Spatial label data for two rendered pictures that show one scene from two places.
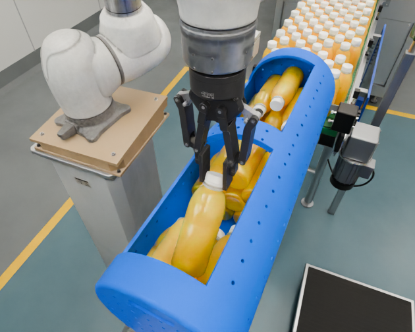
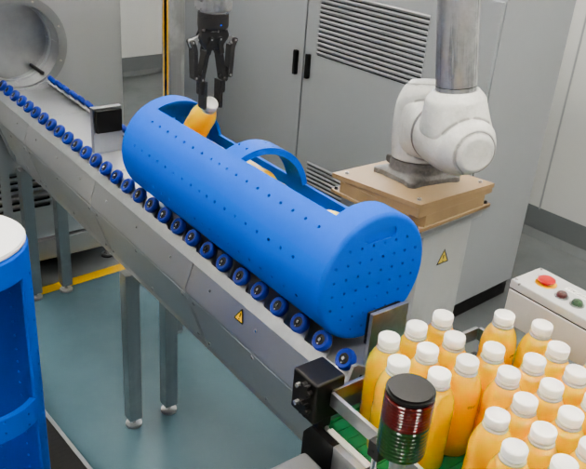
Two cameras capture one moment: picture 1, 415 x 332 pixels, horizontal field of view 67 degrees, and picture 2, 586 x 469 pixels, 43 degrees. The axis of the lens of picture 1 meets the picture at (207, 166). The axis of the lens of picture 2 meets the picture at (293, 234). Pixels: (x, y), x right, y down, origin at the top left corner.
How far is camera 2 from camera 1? 2.06 m
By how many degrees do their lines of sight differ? 86
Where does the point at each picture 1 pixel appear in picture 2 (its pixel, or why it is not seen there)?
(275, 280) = not seen: outside the picture
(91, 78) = (398, 116)
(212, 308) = (146, 112)
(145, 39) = (426, 117)
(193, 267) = not seen: hidden behind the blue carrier
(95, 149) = (362, 169)
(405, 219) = not seen: outside the picture
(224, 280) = (154, 116)
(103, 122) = (391, 167)
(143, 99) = (424, 195)
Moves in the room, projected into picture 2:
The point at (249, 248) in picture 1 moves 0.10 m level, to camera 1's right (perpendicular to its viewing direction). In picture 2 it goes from (164, 130) to (139, 140)
